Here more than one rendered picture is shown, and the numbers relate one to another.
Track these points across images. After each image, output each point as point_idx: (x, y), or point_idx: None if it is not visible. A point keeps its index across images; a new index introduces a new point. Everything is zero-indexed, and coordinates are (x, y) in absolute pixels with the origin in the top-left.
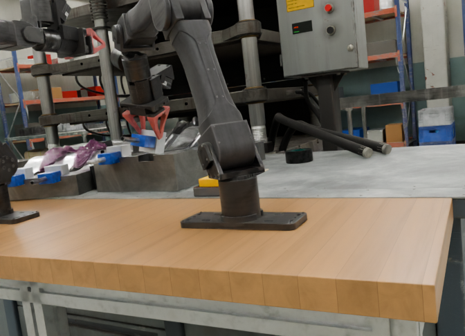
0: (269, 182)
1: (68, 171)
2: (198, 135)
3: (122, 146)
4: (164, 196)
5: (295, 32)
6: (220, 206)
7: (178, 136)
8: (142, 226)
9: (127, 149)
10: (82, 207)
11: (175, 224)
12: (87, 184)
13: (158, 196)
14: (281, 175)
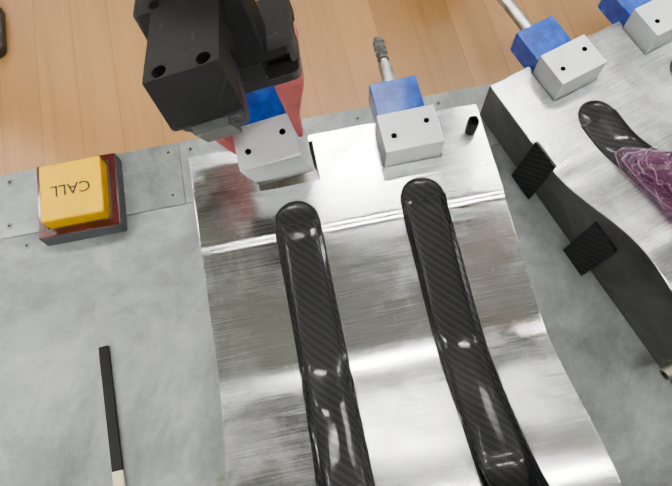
0: (12, 315)
1: (551, 92)
2: (362, 455)
3: (377, 120)
4: (206, 153)
5: None
6: (14, 118)
7: (459, 432)
8: None
9: (381, 146)
10: (328, 45)
11: (25, 20)
12: (510, 142)
13: (215, 145)
14: (20, 408)
